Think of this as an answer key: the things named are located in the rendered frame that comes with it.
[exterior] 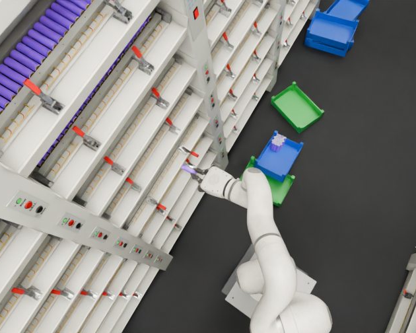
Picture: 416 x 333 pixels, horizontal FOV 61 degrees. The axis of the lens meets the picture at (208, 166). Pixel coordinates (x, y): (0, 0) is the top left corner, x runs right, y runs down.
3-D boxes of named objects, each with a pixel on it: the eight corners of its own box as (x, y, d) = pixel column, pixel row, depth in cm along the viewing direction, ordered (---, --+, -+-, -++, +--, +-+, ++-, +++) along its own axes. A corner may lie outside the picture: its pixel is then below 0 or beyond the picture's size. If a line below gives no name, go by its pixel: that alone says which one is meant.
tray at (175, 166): (208, 124, 166) (210, 117, 157) (137, 237, 151) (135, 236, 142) (171, 102, 166) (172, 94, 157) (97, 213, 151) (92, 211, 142)
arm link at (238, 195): (231, 184, 126) (228, 205, 130) (264, 197, 119) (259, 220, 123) (243, 175, 132) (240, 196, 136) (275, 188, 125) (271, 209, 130)
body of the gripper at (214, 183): (235, 173, 130) (210, 163, 136) (221, 197, 128) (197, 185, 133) (240, 182, 136) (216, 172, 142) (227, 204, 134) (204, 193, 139)
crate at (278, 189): (294, 180, 225) (295, 176, 217) (279, 207, 220) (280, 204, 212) (251, 160, 233) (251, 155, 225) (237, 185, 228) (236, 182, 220)
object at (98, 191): (195, 74, 129) (199, 54, 115) (100, 217, 114) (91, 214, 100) (148, 45, 129) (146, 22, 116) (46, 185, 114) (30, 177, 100)
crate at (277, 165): (273, 138, 237) (275, 129, 230) (300, 150, 231) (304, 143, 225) (253, 168, 221) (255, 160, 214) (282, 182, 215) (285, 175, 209)
